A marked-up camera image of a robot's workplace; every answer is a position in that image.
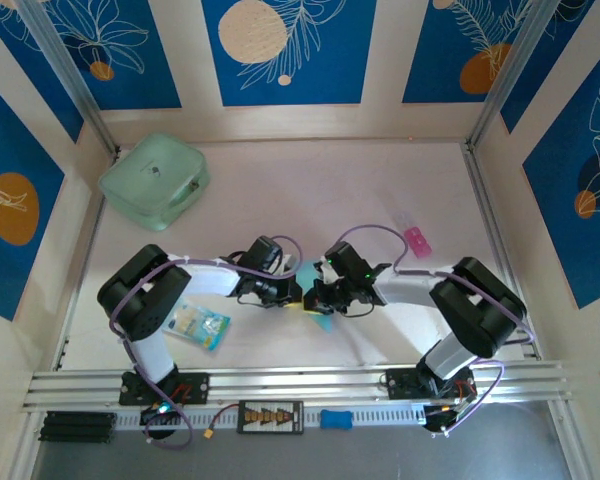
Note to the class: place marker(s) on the light blue cloth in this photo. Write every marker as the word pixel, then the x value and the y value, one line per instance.
pixel 305 277

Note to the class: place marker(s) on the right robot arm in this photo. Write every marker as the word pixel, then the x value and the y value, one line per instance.
pixel 475 305

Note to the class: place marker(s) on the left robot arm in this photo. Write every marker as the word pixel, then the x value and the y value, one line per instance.
pixel 140 295

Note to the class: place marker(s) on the pink clear plastic stick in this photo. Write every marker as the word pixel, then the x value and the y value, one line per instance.
pixel 416 242

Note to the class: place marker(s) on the blue snack packet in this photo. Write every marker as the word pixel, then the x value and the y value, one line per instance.
pixel 205 327

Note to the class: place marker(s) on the black power distribution board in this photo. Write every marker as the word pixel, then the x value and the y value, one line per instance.
pixel 270 417

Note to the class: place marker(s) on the blue foam block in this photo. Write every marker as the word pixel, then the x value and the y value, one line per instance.
pixel 336 419

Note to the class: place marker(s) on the mint green zipper pouch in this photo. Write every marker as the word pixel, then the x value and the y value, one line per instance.
pixel 152 180

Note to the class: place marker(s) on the circuit board with green light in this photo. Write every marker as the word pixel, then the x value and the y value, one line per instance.
pixel 160 410

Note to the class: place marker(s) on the black ribbed block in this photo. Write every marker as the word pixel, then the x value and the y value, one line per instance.
pixel 77 426

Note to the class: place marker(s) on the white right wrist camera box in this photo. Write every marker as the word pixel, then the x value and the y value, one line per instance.
pixel 327 270

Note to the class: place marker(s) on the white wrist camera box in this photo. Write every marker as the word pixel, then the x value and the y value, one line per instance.
pixel 327 270
pixel 286 264

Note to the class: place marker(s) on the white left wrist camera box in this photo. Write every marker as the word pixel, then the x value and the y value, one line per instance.
pixel 286 264

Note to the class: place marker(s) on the aluminium mounting rail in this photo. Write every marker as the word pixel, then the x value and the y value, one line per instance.
pixel 305 380

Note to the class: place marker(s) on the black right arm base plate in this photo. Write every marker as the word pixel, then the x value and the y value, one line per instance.
pixel 400 384

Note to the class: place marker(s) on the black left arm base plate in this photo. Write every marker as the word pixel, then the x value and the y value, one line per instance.
pixel 197 387

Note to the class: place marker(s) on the aluminium frame post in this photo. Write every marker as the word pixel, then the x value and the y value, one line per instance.
pixel 507 75
pixel 73 75

